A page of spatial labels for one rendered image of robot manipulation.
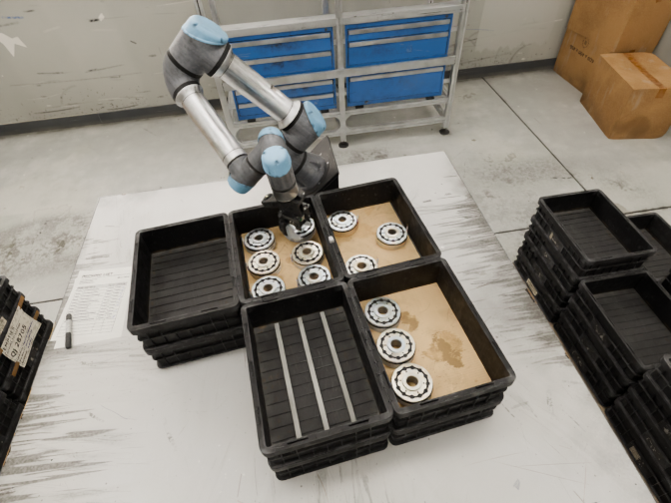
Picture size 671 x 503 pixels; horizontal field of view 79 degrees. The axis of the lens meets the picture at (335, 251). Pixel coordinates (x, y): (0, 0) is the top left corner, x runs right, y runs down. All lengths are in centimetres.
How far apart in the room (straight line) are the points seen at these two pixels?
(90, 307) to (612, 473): 162
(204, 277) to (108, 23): 290
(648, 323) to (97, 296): 210
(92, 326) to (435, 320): 112
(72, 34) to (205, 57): 279
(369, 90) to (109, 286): 224
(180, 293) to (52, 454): 53
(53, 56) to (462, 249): 356
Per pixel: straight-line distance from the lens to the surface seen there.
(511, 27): 445
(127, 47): 403
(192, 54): 139
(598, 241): 214
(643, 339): 202
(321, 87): 312
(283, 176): 114
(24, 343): 220
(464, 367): 116
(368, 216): 149
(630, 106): 378
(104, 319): 161
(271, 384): 113
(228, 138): 132
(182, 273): 143
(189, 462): 126
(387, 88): 323
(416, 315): 122
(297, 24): 294
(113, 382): 145
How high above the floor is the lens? 184
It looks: 47 degrees down
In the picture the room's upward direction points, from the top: 4 degrees counter-clockwise
